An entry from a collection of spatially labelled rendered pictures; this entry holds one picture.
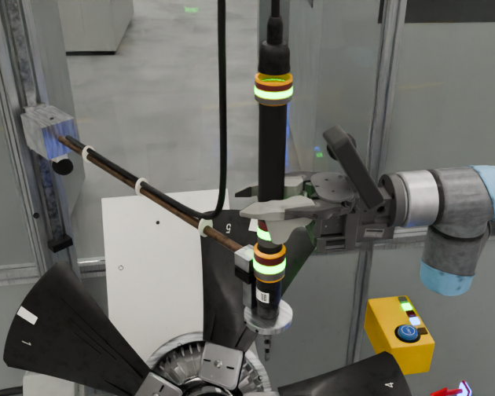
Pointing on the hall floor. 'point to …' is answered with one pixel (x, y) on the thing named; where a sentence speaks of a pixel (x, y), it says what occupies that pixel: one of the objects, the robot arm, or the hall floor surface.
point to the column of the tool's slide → (28, 171)
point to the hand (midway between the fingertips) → (247, 197)
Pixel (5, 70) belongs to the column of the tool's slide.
